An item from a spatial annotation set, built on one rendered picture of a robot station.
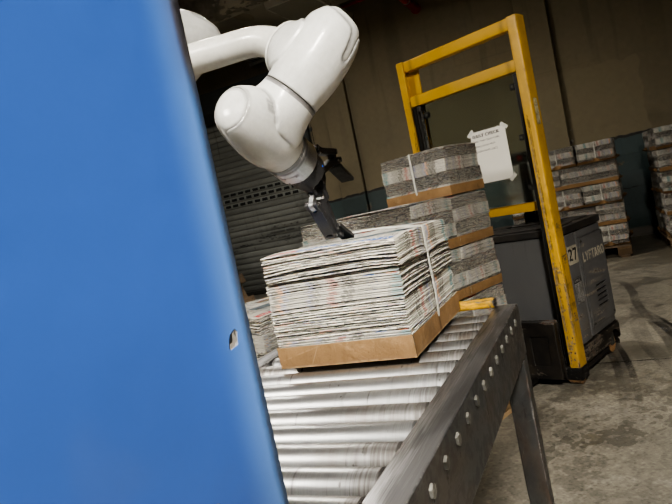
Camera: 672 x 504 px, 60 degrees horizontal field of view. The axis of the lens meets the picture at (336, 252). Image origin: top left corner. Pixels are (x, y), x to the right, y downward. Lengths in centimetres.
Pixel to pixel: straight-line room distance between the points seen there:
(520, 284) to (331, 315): 232
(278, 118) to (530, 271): 251
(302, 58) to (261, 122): 13
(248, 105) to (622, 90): 786
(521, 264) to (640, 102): 552
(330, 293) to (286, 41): 46
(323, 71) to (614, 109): 773
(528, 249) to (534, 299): 28
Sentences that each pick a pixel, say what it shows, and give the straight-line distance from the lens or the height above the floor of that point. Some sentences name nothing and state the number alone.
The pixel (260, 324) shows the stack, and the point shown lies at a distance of 183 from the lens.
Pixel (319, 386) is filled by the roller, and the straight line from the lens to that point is 106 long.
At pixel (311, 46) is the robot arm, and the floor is 136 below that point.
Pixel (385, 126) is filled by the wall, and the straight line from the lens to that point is 908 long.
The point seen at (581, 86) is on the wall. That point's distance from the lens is 863.
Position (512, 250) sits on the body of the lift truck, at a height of 70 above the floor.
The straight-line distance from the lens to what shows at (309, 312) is 114.
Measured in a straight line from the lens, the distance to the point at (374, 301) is 108.
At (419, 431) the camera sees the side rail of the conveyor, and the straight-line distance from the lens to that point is 77.
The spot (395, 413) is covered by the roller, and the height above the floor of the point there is 79.
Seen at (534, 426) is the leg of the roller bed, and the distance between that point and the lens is 146.
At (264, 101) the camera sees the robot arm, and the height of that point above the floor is 128.
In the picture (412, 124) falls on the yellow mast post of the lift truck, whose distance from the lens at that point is 341.
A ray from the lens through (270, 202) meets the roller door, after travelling 986.
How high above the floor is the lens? 109
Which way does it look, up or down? 4 degrees down
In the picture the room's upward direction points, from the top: 12 degrees counter-clockwise
